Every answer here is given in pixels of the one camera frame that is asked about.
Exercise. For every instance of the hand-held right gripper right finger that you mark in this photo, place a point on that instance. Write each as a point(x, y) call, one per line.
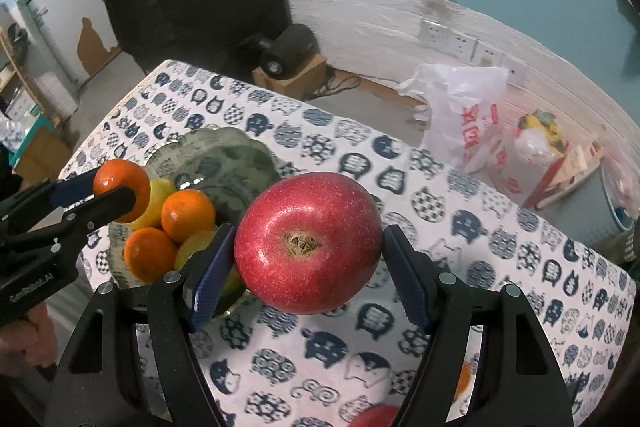
point(410, 287)

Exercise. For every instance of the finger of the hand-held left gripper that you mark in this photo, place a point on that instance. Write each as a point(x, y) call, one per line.
point(75, 189)
point(105, 207)

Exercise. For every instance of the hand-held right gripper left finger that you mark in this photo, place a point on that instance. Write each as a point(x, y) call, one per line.
point(207, 287)

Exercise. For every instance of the yellow-green lemon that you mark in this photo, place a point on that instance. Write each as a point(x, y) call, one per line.
point(157, 197)
point(231, 287)

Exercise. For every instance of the red apple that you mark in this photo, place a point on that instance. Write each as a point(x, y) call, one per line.
point(375, 416)
point(307, 242)

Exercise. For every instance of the green glass plate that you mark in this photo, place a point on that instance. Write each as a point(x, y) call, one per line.
point(225, 167)

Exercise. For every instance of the person's left hand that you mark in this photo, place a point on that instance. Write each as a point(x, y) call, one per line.
point(25, 342)

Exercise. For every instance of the teal edged cardboard box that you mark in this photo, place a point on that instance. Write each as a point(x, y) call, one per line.
point(35, 152)

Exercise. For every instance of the cat print tablecloth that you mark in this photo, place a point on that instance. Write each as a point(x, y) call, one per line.
point(450, 217)

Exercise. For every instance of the white drawer unit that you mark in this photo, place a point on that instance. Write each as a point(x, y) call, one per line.
point(57, 94)

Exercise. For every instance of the wooden shelf rack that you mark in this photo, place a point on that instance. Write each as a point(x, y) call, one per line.
point(20, 77)

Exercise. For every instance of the white and red box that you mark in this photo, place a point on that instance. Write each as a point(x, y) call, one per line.
point(525, 179)

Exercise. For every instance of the white plastic bag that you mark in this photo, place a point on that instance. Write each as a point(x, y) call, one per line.
point(460, 107)

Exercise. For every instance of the small cardboard box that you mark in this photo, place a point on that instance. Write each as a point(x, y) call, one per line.
point(295, 82)

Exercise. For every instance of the black round speaker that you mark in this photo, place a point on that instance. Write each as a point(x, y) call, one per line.
point(292, 49)

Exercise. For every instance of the white wall outlet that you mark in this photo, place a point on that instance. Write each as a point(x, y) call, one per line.
point(432, 32)
point(460, 44)
point(514, 69)
point(487, 53)

